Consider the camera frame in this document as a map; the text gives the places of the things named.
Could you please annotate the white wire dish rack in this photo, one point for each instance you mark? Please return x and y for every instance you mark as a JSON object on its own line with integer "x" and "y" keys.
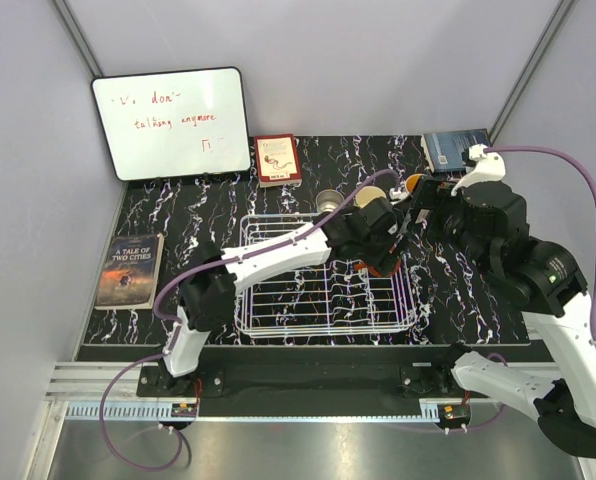
{"x": 337, "y": 298}

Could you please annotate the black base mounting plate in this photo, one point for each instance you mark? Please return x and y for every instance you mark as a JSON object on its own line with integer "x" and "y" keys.
{"x": 311, "y": 381}

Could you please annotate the red and white book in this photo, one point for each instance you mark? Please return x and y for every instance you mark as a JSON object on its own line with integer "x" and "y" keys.
{"x": 277, "y": 161}

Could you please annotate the orange ceramic mug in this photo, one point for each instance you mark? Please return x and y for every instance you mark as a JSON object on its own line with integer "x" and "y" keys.
{"x": 361, "y": 266}

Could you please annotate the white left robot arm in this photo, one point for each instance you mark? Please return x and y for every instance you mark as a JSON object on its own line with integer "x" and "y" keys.
{"x": 208, "y": 291}

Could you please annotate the dark blue book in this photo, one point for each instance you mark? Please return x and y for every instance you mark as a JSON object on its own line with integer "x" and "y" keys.
{"x": 444, "y": 150}

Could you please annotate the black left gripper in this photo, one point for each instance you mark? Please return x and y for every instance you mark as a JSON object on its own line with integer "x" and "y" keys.
{"x": 384, "y": 261}

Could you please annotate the floral iridescent white mug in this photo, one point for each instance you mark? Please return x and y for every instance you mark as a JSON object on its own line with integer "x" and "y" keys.
{"x": 412, "y": 181}

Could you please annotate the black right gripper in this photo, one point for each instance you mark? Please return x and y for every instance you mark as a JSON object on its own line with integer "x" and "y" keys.
{"x": 437, "y": 195}

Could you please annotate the Tale of Two Cities book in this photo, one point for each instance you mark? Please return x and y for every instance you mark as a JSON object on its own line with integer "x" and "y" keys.
{"x": 129, "y": 277}

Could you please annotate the cream ribbed mug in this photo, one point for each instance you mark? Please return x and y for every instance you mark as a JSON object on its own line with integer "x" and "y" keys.
{"x": 367, "y": 194}

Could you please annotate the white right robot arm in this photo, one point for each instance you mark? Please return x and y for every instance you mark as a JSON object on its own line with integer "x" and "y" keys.
{"x": 550, "y": 291}

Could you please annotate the brown and cream cup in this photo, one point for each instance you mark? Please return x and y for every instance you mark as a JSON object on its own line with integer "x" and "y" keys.
{"x": 328, "y": 201}

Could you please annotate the white dry-erase board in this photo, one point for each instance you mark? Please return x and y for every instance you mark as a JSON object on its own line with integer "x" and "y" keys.
{"x": 174, "y": 124}

